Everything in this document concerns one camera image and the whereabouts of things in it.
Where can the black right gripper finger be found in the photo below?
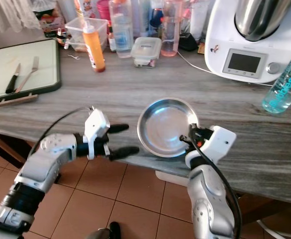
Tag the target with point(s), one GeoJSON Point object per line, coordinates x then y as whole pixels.
{"type": "Point", "coordinates": [191, 134]}

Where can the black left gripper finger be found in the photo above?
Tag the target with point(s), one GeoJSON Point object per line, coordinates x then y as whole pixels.
{"type": "Point", "coordinates": [119, 128]}
{"type": "Point", "coordinates": [125, 152]}

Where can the round stainless steel plate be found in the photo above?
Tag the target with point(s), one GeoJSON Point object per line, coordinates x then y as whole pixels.
{"type": "Point", "coordinates": [165, 127]}

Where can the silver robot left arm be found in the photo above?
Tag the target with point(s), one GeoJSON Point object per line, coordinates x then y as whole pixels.
{"type": "Point", "coordinates": [41, 167]}

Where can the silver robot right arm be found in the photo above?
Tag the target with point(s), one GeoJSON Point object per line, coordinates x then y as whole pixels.
{"type": "Point", "coordinates": [205, 199]}

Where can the grey wood grain counter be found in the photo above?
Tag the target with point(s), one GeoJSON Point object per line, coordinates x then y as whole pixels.
{"type": "Point", "coordinates": [115, 84]}

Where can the black robot left foot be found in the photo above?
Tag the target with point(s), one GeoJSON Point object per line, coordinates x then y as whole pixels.
{"type": "Point", "coordinates": [114, 228]}

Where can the clear lidded food container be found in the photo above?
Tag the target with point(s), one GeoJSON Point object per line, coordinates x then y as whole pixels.
{"type": "Point", "coordinates": [145, 52]}

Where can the orange sauce squeeze bottle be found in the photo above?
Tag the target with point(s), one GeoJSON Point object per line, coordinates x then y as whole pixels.
{"type": "Point", "coordinates": [94, 50]}

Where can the small black object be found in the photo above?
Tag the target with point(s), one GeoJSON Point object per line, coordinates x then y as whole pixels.
{"type": "Point", "coordinates": [187, 43]}

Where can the clear plastic water bottle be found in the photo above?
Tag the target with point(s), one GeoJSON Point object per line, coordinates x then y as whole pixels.
{"type": "Point", "coordinates": [121, 32]}

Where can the teal transparent water bottle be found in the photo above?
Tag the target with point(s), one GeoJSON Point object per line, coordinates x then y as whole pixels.
{"type": "Point", "coordinates": [284, 82]}

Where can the white kitchen food processor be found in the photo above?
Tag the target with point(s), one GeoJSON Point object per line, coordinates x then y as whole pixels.
{"type": "Point", "coordinates": [249, 45]}

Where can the small wooden strip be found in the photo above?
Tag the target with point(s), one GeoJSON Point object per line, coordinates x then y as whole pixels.
{"type": "Point", "coordinates": [16, 101]}

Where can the silver metal fork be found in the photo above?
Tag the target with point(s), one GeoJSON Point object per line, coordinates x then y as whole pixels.
{"type": "Point", "coordinates": [33, 67]}

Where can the clear plastic storage box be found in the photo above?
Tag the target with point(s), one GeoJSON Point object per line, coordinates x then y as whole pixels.
{"type": "Point", "coordinates": [74, 32]}

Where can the pink translucent tumbler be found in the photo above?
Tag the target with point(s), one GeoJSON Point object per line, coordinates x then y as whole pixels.
{"type": "Point", "coordinates": [171, 30]}

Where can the small dark glass bottle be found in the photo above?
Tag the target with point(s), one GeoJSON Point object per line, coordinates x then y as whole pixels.
{"type": "Point", "coordinates": [62, 38]}

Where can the white plastic tube bottle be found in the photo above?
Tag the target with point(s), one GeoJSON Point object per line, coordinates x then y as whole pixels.
{"type": "Point", "coordinates": [199, 20]}

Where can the blue plastic bottle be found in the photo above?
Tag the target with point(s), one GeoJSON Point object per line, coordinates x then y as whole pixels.
{"type": "Point", "coordinates": [155, 19]}

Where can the pink plastic cup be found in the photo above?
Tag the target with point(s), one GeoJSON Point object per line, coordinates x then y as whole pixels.
{"type": "Point", "coordinates": [104, 10]}

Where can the green rimmed cutting board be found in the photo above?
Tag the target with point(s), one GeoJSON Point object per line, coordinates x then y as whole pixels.
{"type": "Point", "coordinates": [23, 50]}

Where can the printed food carton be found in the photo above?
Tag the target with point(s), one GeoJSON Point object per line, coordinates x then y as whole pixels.
{"type": "Point", "coordinates": [49, 20]}

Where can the white lace cloth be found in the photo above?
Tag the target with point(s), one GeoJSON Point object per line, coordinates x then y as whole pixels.
{"type": "Point", "coordinates": [8, 12]}

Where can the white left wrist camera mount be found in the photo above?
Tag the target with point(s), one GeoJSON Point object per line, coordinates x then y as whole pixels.
{"type": "Point", "coordinates": [97, 129]}

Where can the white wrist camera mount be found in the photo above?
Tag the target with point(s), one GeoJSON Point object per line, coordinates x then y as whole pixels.
{"type": "Point", "coordinates": [97, 129]}
{"type": "Point", "coordinates": [222, 141]}

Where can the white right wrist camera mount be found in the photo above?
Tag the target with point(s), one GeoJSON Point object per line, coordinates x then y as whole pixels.
{"type": "Point", "coordinates": [222, 141]}

